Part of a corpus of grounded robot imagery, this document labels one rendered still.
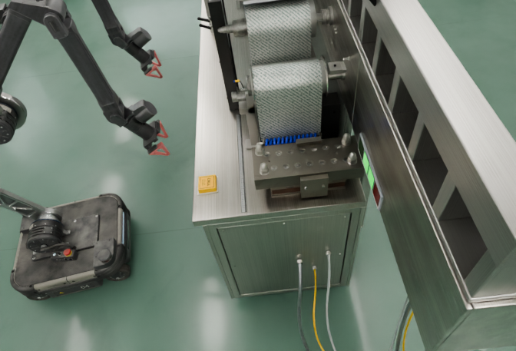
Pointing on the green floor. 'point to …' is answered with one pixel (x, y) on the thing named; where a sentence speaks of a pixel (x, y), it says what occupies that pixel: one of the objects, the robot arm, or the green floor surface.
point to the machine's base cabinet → (286, 251)
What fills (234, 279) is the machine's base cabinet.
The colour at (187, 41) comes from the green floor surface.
